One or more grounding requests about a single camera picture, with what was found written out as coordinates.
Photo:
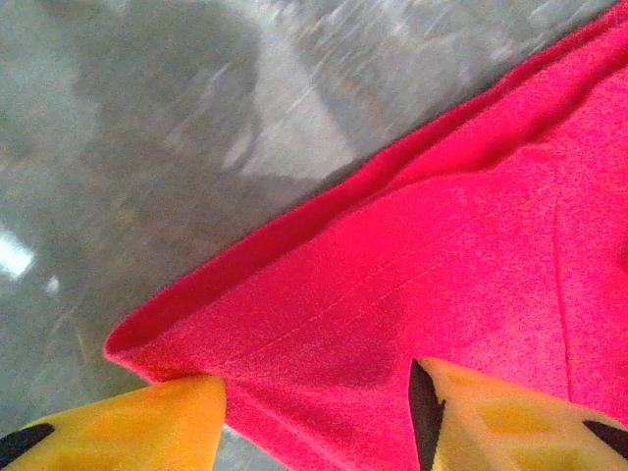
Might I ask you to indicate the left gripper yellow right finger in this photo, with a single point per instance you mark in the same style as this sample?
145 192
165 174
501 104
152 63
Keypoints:
515 432

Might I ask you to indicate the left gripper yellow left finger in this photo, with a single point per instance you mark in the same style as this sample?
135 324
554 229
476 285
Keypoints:
122 427

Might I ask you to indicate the red t-shirt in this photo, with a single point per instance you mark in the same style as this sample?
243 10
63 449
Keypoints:
441 245

